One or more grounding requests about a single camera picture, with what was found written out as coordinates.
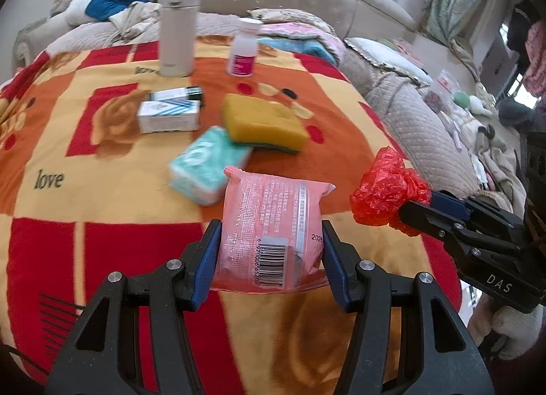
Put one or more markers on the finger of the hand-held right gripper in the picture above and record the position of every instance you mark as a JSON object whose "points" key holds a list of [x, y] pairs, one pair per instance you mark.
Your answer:
{"points": [[448, 203], [426, 220]]}

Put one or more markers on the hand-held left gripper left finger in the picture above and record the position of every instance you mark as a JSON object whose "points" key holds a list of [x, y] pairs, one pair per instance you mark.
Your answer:
{"points": [[207, 263]]}

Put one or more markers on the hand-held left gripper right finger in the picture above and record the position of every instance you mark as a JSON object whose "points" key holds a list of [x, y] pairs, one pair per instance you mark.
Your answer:
{"points": [[335, 267]]}

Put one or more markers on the red plastic bag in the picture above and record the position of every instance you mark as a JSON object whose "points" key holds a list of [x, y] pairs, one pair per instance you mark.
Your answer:
{"points": [[379, 194]]}

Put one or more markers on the pink plastic packet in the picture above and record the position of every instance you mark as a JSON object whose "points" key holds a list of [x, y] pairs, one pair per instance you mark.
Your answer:
{"points": [[264, 216]]}

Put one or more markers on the person's right hand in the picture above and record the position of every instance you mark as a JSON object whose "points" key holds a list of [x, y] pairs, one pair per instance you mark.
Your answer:
{"points": [[516, 335]]}

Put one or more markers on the beige clothes pile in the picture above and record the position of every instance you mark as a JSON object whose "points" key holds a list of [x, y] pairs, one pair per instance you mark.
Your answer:
{"points": [[499, 164]]}

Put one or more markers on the beige quilted bedspread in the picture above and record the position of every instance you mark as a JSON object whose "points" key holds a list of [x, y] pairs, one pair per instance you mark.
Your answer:
{"points": [[418, 130]]}

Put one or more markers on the teal white tissue pack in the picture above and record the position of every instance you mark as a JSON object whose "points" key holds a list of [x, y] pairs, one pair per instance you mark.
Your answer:
{"points": [[200, 160]]}

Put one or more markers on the white plush toy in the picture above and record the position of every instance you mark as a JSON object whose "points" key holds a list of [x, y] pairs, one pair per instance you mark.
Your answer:
{"points": [[481, 106]]}

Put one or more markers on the green plush toy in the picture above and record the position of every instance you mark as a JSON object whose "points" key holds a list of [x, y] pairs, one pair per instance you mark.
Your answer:
{"points": [[461, 100]]}

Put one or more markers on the dark garment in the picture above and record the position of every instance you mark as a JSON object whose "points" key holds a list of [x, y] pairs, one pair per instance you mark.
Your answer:
{"points": [[516, 113]]}

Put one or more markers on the clear bag red print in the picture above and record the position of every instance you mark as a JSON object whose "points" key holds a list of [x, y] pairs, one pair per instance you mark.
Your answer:
{"points": [[438, 90]]}

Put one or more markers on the printed red orange blanket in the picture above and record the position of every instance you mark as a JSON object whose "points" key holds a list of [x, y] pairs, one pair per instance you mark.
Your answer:
{"points": [[106, 207]]}

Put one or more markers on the white blue striped box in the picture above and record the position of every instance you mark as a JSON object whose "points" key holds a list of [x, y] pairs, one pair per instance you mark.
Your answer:
{"points": [[168, 118]]}

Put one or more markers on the yellow green sponge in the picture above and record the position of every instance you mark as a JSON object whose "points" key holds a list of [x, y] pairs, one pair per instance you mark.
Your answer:
{"points": [[260, 122]]}

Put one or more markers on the white pillow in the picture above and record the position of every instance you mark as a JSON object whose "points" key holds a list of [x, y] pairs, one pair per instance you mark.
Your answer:
{"points": [[384, 56]]}

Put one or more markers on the pink hanging garment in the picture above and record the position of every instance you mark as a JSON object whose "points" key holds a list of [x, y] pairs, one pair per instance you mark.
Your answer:
{"points": [[536, 58]]}

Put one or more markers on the white box dark green end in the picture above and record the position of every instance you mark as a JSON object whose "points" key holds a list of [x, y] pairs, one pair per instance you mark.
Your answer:
{"points": [[175, 94]]}

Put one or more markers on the white bottle pink label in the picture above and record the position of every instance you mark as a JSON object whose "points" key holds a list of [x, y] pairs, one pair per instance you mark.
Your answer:
{"points": [[243, 54]]}

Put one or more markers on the light blue towel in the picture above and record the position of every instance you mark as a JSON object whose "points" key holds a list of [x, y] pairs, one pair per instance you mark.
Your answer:
{"points": [[298, 45]]}

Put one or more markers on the pink floral folded quilt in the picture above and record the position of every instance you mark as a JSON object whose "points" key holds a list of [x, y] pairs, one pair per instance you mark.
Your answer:
{"points": [[307, 32]]}

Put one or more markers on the beige thermos bottle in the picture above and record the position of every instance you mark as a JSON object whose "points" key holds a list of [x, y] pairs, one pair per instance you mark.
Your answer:
{"points": [[177, 37]]}

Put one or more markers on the beige frilled pillow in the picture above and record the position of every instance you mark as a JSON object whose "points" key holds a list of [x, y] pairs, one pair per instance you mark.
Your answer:
{"points": [[290, 17]]}

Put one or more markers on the cream garment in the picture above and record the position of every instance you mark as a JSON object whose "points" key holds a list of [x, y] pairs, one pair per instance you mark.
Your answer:
{"points": [[134, 19]]}

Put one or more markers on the white cloth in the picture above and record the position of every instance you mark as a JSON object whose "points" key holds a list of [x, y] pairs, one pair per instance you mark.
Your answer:
{"points": [[81, 7]]}

